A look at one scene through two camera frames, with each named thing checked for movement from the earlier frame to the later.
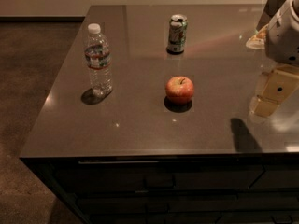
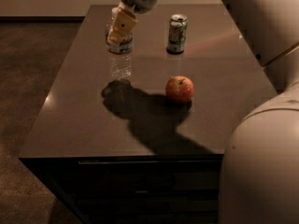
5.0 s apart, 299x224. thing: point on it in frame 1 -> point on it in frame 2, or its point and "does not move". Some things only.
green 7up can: x=177 y=31 does not move
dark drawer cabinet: x=218 y=187 does not move
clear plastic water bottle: x=98 y=61 -> x=121 y=58
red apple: x=179 y=90 does not move
